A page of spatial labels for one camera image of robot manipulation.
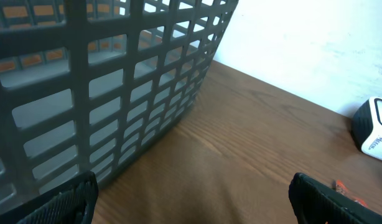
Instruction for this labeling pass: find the red Top snack bag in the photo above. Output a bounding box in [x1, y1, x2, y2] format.
[335, 180, 368, 208]

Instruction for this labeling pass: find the grey plastic shopping basket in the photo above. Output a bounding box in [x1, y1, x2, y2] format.
[0, 0, 238, 215]

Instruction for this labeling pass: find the white barcode scanner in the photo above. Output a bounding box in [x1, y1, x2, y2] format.
[351, 96, 382, 161]

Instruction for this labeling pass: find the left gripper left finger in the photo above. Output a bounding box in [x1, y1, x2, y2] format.
[0, 171, 99, 224]

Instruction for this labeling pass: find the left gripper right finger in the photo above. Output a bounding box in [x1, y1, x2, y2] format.
[289, 172, 382, 224]

